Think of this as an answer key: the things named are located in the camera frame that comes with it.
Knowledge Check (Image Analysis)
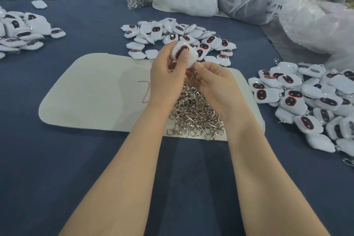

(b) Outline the cream felt work mat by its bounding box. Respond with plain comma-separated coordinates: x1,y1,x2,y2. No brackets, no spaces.
39,53,266,142

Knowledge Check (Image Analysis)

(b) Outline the person's right hand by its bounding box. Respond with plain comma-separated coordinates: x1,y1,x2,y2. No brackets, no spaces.
185,62,244,126

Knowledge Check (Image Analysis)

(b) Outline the person's left hand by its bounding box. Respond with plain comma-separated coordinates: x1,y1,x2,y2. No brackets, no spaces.
149,41,191,109

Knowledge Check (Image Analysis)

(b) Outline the person's left forearm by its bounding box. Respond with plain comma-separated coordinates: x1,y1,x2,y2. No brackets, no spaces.
60,105,178,236

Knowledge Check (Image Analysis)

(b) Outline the crumpled clear plastic bag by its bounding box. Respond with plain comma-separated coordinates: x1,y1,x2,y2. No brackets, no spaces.
278,0,354,72

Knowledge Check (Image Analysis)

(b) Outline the white fob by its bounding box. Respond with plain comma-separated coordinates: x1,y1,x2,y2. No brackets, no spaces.
170,41,199,69

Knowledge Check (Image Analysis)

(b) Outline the pile of metal clasps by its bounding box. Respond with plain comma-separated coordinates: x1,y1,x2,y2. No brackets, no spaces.
166,78,226,141

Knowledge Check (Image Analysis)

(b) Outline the pile of finished fobs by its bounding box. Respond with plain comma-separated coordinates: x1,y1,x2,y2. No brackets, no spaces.
247,62,354,167

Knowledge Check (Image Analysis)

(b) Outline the person's right forearm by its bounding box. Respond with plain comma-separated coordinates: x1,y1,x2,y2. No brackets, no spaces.
226,114,331,236

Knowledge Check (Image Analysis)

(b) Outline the thin red thread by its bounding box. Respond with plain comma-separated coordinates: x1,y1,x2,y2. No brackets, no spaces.
137,80,151,104

